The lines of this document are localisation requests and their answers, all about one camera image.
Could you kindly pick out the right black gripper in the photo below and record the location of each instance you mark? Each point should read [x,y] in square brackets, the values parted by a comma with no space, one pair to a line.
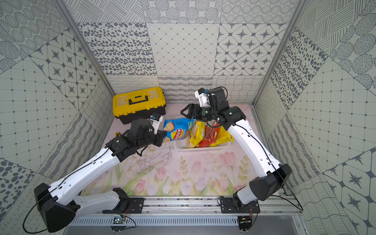
[191,106]

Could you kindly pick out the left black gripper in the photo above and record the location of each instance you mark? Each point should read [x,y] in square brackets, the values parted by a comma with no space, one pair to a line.
[160,134]

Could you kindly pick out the blue chips bag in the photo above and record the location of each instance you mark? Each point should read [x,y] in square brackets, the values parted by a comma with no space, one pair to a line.
[177,129]

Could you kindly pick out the red chips bag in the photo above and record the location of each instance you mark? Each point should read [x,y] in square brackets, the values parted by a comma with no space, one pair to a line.
[211,130]

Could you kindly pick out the yellow chips bag orange print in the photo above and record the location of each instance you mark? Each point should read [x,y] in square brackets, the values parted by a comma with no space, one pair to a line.
[222,137]

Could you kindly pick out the yellow Lays chips bag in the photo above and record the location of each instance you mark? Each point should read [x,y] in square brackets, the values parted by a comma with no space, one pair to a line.
[196,134]

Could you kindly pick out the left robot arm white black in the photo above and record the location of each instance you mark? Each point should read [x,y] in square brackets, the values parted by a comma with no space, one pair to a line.
[60,203]

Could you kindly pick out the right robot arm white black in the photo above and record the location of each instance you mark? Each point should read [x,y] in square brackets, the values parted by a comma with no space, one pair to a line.
[272,175]

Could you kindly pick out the white plastic basket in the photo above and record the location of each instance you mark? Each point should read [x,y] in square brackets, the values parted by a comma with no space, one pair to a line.
[181,145]

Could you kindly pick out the yellow black toolbox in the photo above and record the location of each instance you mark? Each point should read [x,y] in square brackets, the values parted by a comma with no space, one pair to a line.
[142,103]

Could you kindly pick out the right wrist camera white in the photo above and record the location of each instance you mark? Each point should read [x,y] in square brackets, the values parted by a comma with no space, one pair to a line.
[202,97]

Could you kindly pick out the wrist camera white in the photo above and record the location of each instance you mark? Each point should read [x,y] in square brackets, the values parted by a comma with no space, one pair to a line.
[155,120]
[202,97]

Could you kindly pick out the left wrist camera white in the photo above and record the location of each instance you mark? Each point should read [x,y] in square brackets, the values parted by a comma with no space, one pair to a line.
[155,120]

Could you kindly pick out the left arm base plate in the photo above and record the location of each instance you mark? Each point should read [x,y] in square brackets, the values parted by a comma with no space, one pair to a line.
[126,204]

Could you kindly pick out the aluminium rail frame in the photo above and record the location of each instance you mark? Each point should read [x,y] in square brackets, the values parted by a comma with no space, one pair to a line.
[209,205]

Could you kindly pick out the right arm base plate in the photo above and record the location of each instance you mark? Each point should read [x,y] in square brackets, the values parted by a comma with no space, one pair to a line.
[231,205]

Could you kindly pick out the white slotted cable duct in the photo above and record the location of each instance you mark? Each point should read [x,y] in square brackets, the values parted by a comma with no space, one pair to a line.
[156,220]

